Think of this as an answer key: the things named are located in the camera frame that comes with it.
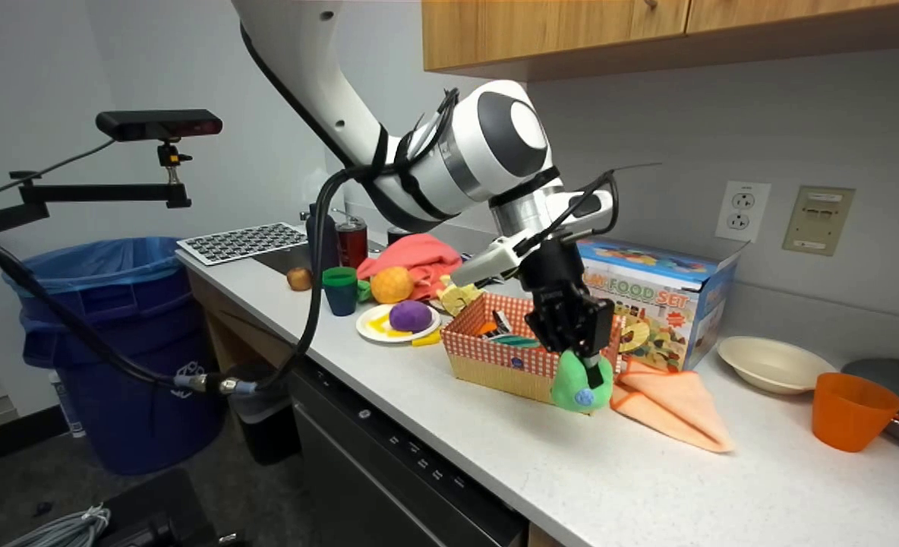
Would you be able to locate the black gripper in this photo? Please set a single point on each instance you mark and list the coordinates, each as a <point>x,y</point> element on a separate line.
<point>562,305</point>

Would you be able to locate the green plush toy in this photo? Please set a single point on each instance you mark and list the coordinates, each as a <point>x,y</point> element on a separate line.
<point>573,389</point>

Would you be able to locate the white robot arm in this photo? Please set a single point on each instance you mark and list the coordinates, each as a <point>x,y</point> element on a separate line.
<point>491,142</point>

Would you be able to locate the orange checkered basket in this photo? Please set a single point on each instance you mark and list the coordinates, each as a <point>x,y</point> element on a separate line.
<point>497,364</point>

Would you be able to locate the orange toy block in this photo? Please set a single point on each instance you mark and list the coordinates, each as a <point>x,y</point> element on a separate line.
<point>486,325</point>

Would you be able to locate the peach felt cloth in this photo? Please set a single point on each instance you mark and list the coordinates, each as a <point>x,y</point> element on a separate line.
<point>677,406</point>

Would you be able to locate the blue toy food box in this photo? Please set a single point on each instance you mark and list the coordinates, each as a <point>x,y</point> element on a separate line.
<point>673,294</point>

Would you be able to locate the yellow toy fry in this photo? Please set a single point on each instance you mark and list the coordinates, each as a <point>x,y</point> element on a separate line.
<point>426,338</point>

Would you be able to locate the purple plush toy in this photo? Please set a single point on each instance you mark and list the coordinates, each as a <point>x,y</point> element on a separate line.
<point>408,315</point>

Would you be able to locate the beige bowl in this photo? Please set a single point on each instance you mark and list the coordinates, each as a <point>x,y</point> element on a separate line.
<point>772,361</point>

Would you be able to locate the pink cloth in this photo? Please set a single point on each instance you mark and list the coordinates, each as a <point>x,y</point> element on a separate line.
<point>419,253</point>

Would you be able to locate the black dishwasher front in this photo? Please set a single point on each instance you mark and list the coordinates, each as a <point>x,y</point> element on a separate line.
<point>389,475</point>

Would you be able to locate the blue cup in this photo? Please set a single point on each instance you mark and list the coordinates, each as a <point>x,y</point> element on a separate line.
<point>340,301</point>

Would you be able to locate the green cup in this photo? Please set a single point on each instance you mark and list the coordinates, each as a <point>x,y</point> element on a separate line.
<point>338,278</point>

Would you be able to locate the dark red cup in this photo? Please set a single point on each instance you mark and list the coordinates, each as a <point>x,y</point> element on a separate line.
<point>354,243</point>

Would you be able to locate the orange cup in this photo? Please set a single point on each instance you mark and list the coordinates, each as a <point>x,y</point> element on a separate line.
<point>854,412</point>

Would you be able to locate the small brown toy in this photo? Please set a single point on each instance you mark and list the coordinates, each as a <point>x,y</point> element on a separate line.
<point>299,278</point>

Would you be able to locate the black clamp block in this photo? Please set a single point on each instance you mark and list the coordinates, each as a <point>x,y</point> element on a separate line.
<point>266,420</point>

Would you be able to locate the wooden upper cabinet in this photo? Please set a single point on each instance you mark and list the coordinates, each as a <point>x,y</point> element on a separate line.
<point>573,32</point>

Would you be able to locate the white keyboard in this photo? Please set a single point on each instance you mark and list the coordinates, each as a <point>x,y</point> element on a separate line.
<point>240,243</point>

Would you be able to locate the blue trash bin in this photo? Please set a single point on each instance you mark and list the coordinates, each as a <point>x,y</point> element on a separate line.
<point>117,343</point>

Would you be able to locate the white wall outlet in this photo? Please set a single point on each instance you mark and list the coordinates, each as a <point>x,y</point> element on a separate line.
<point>741,211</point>

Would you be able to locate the beige wall switch plate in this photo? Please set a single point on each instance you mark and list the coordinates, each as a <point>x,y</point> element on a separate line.
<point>817,221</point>

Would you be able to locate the black bar camera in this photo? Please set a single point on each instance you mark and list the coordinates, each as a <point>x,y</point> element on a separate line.
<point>156,121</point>

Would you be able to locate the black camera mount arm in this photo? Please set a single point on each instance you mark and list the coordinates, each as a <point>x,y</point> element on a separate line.
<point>94,191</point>

